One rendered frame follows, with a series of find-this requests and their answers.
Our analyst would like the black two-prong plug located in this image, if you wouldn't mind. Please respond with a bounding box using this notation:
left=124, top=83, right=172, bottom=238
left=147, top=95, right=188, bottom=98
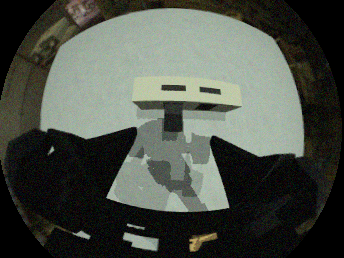
left=164, top=102, right=183, bottom=132

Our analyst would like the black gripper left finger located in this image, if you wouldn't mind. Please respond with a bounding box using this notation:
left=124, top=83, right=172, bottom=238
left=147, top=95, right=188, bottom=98
left=48, top=128, right=137, bottom=197

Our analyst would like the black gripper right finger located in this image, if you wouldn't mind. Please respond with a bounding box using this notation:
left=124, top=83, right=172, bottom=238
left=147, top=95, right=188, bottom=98
left=209, top=136, right=295, bottom=208

